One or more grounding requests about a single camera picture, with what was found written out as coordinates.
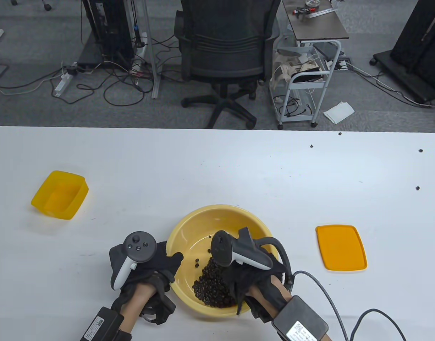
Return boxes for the black computer tower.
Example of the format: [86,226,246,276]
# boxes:
[81,0,136,71]

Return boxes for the orange plastic container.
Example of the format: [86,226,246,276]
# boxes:
[31,170,89,220]

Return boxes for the person's left hand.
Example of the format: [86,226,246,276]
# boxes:
[109,241,184,325]

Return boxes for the grey white handheld controller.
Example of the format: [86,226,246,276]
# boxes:
[210,227,292,285]
[111,231,158,291]

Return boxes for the pile of coffee beans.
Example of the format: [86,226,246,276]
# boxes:
[193,249,239,309]

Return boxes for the person's right hand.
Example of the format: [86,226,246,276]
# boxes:
[223,261,292,324]

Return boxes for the grey braided cable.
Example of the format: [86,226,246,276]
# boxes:
[290,271,408,341]
[139,305,159,324]

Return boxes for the tangled black floor cables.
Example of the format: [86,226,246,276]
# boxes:
[61,60,158,107]

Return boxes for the person's left forearm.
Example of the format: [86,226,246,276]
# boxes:
[118,284,158,336]

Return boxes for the beige fabric straps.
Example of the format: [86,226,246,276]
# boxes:
[271,53,321,93]

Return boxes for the white rolling cart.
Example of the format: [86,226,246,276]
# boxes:
[269,36,342,130]

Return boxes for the orange container lid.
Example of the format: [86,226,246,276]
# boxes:
[315,224,368,272]

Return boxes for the white ruler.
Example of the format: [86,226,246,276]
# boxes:
[307,8,337,18]

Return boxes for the brown side table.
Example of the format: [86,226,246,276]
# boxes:
[282,0,349,42]

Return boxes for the grey laptop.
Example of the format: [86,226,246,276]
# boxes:
[313,42,346,60]

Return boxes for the white folded paper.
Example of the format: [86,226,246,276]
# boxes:
[323,102,355,124]

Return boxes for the yellow plastic basin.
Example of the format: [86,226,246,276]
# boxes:
[166,204,279,318]

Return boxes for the thin black cart cable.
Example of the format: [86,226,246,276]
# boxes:
[274,95,313,117]

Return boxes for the black mesh office chair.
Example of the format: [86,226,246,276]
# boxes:
[176,0,282,129]

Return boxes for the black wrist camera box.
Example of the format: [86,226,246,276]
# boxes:
[272,296,329,341]
[79,307,133,341]

